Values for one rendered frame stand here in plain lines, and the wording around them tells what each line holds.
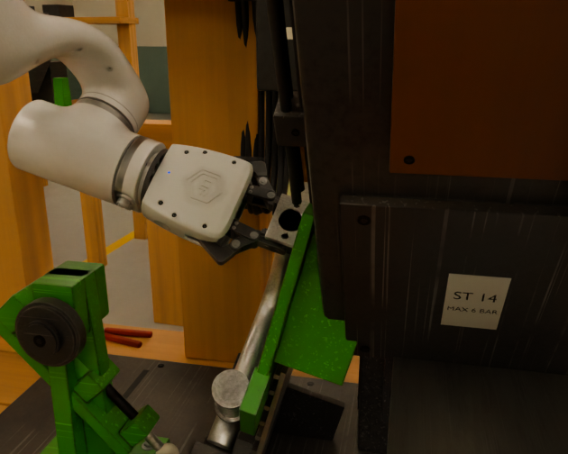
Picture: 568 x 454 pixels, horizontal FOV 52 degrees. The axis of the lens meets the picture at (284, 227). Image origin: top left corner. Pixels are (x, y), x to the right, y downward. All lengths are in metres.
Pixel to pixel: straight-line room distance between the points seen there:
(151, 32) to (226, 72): 10.95
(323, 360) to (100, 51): 0.40
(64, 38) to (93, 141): 0.11
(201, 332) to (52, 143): 0.48
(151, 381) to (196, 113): 0.42
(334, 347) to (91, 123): 0.35
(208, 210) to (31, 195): 0.57
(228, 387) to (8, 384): 0.55
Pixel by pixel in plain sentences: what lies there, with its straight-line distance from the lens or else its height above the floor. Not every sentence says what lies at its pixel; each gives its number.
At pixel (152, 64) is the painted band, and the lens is 11.84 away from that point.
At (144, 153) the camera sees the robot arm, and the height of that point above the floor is 1.30.
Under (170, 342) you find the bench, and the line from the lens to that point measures 1.12.
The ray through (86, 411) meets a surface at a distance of 0.73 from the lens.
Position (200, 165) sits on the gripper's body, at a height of 1.28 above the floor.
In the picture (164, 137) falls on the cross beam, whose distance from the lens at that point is 1.04.
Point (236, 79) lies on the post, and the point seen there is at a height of 1.36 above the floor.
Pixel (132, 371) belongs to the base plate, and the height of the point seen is 0.90.
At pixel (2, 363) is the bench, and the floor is 0.88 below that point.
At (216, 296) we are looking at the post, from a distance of 0.99.
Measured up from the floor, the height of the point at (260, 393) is 1.10.
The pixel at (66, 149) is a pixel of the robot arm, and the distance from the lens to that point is 0.67.
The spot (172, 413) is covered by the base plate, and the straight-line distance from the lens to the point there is 0.90.
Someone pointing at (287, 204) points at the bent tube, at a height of 1.24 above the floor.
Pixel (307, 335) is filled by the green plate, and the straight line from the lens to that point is 0.56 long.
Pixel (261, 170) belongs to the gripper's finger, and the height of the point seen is 1.27.
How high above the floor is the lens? 1.42
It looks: 18 degrees down
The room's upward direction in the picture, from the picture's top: straight up
